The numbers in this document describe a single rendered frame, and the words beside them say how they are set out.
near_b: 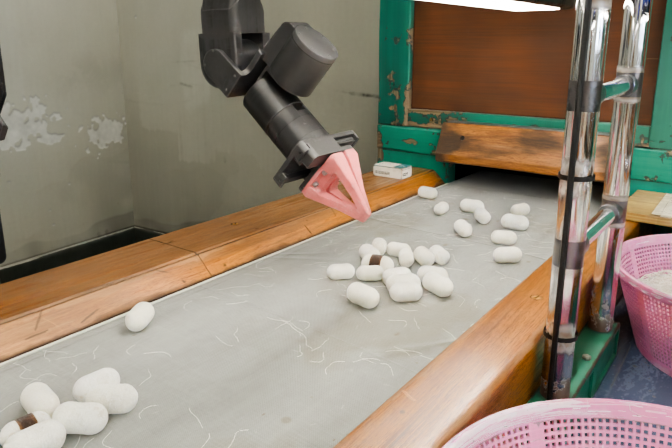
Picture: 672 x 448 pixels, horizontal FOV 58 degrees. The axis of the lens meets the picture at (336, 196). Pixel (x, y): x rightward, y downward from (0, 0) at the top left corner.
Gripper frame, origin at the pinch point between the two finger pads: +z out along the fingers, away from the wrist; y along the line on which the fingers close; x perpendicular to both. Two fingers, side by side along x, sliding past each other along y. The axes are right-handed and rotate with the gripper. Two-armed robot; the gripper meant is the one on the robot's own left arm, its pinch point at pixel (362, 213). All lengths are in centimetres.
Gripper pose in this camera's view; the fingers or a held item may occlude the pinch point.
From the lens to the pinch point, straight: 67.7
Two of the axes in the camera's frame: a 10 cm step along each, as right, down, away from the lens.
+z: 6.1, 7.5, -2.7
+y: 6.0, -2.0, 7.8
